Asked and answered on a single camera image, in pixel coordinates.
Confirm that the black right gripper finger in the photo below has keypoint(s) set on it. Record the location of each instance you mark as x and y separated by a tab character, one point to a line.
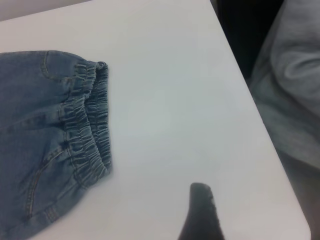
200	215

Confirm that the blue denim jeans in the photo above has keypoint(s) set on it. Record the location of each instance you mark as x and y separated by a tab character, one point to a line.
30	112

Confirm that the grey fabric garment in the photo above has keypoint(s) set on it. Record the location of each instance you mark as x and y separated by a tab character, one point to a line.
295	75

